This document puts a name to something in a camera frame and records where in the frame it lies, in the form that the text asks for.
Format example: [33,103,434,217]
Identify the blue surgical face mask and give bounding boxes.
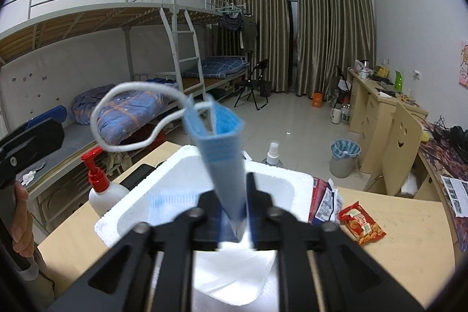
[90,81,248,243]

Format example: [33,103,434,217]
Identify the person's left hand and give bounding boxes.
[10,181,34,258]

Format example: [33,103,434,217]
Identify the red snack packet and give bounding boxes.
[339,201,386,245]

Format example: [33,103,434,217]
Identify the red white wrapper packets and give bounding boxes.
[309,178,343,225]

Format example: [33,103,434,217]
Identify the white styrofoam box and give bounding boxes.
[94,145,315,307]

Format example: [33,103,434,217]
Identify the white lotion pump bottle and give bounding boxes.
[81,146,129,217]

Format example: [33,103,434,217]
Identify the black smartphone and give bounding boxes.
[120,163,156,191]

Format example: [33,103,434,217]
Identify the metal bunk bed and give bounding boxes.
[1,0,247,228]

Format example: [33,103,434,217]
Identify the blue patterned quilt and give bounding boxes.
[70,84,171,145]

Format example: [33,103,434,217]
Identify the grey trash bin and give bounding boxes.
[330,139,361,178]

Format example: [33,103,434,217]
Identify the clear spray bottle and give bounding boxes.
[262,141,283,167]

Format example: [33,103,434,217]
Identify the wooden smiley chair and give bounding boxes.
[364,104,423,196]

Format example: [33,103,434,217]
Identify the white kettle jug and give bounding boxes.
[330,104,342,124]

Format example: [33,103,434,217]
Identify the printed paper sheet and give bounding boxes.
[441,176,468,218]

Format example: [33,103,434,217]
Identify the light wooden desk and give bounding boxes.
[347,69,428,174]

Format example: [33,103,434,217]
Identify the orange box on floor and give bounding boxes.
[312,92,323,108]

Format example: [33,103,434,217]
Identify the black headphones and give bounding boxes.
[449,126,468,154]

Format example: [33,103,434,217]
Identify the black folding chair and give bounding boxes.
[234,59,269,111]

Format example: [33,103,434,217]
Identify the green bag on desk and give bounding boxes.
[393,70,403,93]

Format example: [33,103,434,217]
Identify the blue checkered far bedding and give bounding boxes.
[201,56,248,79]

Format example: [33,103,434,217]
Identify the olive window curtains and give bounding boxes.
[214,0,376,96]

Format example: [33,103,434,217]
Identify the hanging dark clothes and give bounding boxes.
[221,13,258,55]

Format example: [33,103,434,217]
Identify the anime girl wall poster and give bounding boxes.
[458,41,468,88]

